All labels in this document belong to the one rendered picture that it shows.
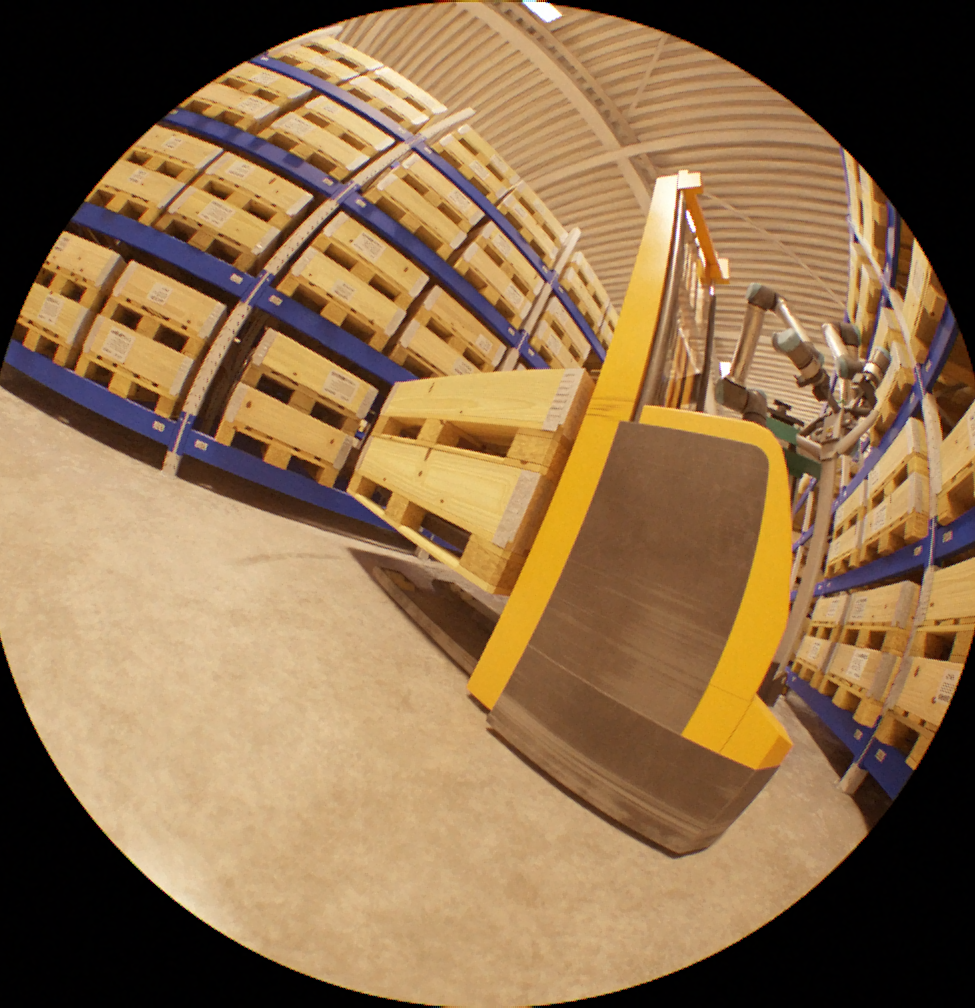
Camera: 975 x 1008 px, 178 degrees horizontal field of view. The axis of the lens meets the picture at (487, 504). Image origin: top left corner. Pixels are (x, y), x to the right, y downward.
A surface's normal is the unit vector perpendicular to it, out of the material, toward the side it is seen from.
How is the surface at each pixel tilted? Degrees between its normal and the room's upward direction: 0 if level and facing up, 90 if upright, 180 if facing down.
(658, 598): 90
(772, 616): 90
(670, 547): 90
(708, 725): 90
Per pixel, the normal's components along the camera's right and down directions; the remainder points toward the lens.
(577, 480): -0.64, -0.31
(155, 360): 0.65, 0.25
